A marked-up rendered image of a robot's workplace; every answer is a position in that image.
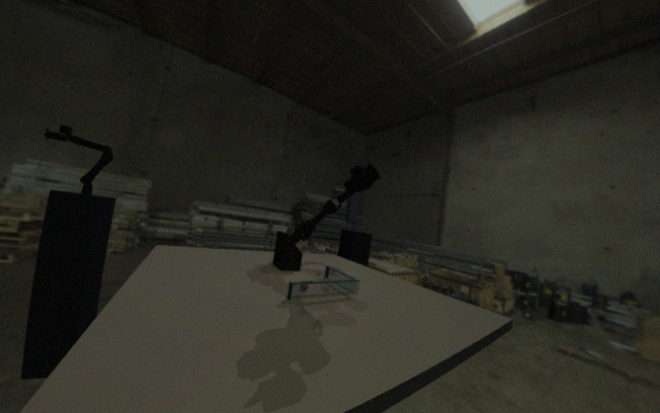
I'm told clear low glass walls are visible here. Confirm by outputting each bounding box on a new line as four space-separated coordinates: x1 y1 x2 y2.
290 268 361 300

